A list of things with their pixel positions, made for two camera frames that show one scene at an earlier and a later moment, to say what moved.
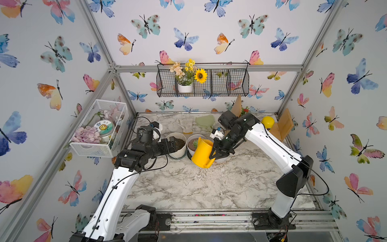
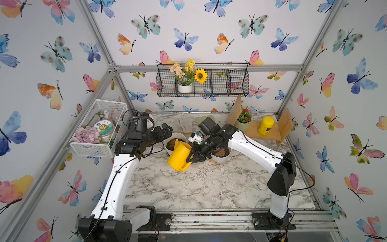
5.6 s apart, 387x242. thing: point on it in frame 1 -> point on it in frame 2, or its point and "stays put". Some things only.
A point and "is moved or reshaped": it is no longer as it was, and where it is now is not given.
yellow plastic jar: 268,122 stays put
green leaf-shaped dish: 205,121 stays put
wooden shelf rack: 280,128 stays put
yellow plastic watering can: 201,155 is moved or reshaped
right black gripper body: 224,146 -> 201,151
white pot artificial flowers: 186,75 stays put
